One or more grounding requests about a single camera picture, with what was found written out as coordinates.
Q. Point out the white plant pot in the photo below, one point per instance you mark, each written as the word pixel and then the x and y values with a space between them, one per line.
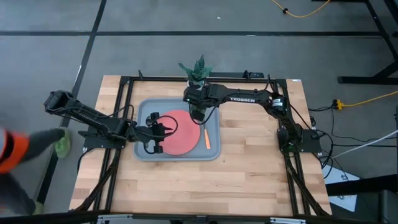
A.
pixel 200 86

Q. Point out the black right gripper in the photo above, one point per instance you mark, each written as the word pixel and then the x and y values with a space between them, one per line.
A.
pixel 198 115

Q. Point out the black floor stand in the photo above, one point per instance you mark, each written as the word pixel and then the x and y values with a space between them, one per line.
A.
pixel 385 34

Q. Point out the white paper sheet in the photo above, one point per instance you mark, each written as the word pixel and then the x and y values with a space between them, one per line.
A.
pixel 339 179

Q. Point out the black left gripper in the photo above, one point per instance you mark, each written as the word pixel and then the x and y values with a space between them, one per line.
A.
pixel 154 132

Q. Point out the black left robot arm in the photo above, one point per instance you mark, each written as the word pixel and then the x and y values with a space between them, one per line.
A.
pixel 102 123

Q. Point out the black aluminium table frame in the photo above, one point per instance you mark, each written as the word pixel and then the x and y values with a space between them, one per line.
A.
pixel 155 79

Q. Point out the grey plastic tray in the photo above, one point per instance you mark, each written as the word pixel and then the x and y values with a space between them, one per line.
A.
pixel 174 104

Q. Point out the green snake plant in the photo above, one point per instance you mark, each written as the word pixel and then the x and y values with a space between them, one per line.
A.
pixel 197 71

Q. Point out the pink round plate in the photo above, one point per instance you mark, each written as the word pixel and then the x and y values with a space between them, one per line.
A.
pixel 183 137

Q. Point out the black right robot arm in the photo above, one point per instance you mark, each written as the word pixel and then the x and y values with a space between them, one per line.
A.
pixel 242 94

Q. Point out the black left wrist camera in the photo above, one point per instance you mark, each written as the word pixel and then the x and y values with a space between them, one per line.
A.
pixel 154 117

